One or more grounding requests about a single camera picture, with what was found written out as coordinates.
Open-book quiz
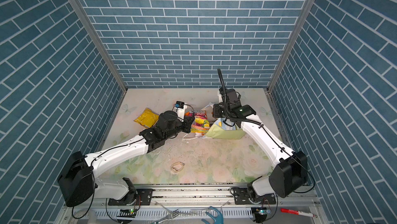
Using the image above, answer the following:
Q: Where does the yellow snack packet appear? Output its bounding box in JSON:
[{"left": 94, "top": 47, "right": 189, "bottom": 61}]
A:
[{"left": 134, "top": 108, "right": 159, "bottom": 129}]

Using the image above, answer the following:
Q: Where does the beige rubber band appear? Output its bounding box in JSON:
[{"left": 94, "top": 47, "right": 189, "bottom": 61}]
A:
[{"left": 171, "top": 162, "right": 185, "bottom": 173}]

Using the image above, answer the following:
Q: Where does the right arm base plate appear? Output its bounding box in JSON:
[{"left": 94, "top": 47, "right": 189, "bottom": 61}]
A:
[{"left": 229, "top": 187, "right": 277, "bottom": 205}]

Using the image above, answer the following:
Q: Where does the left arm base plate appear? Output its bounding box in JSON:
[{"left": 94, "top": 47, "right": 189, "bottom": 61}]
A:
[{"left": 108, "top": 188, "right": 153, "bottom": 206}]

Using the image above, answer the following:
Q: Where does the pink colourful candy packet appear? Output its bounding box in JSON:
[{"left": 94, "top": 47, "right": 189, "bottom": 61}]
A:
[{"left": 191, "top": 110, "right": 210, "bottom": 133}]

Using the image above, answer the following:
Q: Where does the floral paper gift bag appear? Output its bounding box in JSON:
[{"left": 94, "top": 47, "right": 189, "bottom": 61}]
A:
[{"left": 183, "top": 103, "right": 246, "bottom": 140}]

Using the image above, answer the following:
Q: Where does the teal plastic tool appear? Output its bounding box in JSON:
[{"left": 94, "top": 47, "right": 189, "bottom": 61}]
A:
[{"left": 205, "top": 206, "right": 224, "bottom": 224}]

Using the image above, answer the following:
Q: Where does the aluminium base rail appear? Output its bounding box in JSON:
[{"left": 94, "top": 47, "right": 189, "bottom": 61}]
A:
[{"left": 61, "top": 184, "right": 320, "bottom": 209}]

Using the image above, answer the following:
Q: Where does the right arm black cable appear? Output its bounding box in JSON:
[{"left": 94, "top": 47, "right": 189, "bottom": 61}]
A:
[{"left": 216, "top": 68, "right": 316, "bottom": 194}]

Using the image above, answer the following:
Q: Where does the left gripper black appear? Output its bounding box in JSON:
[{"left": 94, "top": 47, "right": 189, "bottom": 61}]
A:
[{"left": 163, "top": 115, "right": 196, "bottom": 141}]

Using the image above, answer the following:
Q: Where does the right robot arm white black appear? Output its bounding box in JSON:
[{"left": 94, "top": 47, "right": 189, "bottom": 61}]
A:
[{"left": 213, "top": 88, "right": 309, "bottom": 202}]

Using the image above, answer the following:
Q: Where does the metal fork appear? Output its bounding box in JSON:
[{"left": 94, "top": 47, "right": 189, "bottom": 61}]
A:
[{"left": 152, "top": 210, "right": 180, "bottom": 224}]

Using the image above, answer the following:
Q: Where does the red white marker pen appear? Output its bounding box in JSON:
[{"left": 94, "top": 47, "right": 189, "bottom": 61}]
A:
[{"left": 280, "top": 208, "right": 317, "bottom": 218}]

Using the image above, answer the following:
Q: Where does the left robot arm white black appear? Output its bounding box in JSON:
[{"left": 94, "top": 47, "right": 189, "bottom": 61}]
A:
[{"left": 57, "top": 110, "right": 194, "bottom": 207}]

